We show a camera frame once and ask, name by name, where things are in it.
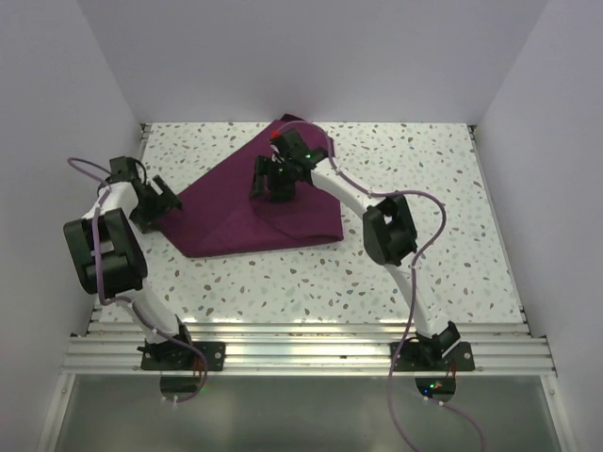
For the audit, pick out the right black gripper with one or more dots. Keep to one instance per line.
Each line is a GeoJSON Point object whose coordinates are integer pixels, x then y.
{"type": "Point", "coordinates": [266, 167]}

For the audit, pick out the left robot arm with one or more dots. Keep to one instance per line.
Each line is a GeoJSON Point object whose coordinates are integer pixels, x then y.
{"type": "Point", "coordinates": [107, 257]}

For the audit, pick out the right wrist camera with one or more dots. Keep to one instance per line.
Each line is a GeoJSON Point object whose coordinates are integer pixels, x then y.
{"type": "Point", "coordinates": [278, 145]}

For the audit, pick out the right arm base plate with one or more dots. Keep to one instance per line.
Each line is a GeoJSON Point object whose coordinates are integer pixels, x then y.
{"type": "Point", "coordinates": [415, 356]}

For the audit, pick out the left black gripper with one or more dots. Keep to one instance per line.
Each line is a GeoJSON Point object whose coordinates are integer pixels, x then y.
{"type": "Point", "coordinates": [164, 204]}

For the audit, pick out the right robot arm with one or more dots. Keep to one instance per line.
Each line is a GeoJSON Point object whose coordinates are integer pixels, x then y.
{"type": "Point", "coordinates": [389, 231]}

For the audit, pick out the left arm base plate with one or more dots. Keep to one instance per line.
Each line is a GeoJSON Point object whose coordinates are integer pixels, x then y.
{"type": "Point", "coordinates": [168, 356]}

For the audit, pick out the purple cloth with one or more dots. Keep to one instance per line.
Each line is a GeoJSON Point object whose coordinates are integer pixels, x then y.
{"type": "Point", "coordinates": [218, 217]}

